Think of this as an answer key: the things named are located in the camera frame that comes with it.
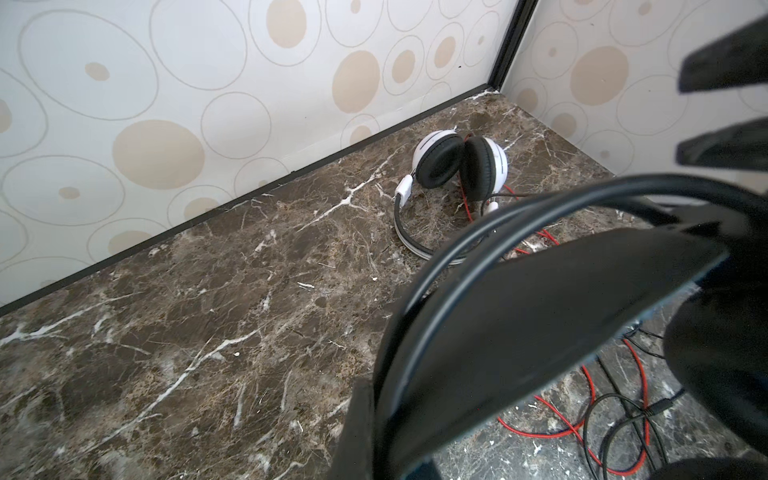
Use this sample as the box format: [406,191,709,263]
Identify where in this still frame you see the red headphone cable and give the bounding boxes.
[458,179,652,478]

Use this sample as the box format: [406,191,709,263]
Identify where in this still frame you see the black blue headphones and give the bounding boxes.
[373,174,767,479]

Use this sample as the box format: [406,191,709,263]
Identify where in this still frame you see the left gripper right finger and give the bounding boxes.
[663,284,767,455]

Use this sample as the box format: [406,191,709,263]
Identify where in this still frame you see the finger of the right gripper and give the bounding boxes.
[676,118,767,171]
[678,16,767,93]

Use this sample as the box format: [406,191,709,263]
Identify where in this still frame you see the black headphone cable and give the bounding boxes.
[581,323,685,480]

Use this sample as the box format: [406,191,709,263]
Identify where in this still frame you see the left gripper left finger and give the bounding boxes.
[327,379,377,479]

